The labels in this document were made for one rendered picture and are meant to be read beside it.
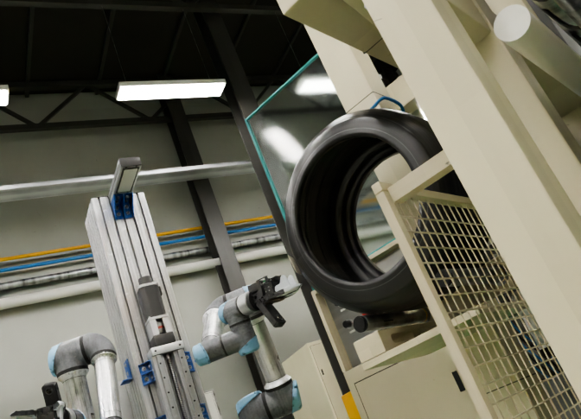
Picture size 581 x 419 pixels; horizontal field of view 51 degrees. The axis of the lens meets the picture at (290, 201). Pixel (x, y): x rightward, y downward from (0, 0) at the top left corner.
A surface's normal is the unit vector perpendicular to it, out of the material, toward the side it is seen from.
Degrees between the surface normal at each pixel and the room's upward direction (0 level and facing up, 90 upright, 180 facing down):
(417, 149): 88
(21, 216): 90
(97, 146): 90
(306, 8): 180
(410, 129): 73
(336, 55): 90
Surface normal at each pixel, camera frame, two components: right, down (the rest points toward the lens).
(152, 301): 0.38, -0.50
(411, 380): -0.65, -0.07
